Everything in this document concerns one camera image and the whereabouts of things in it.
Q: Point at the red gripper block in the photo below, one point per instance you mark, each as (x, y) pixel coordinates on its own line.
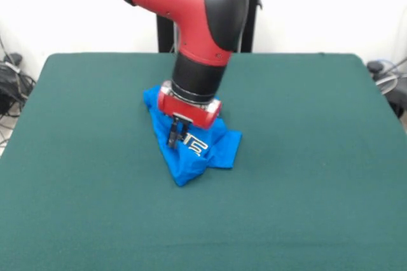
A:
(187, 110)

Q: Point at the blue laundry item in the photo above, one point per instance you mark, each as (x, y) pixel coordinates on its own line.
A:
(190, 159)

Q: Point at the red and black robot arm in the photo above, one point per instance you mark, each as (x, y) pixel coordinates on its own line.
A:
(197, 29)

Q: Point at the dark green table cloth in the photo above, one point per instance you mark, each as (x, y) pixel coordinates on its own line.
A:
(318, 188)

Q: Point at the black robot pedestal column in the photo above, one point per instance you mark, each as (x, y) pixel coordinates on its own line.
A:
(251, 13)

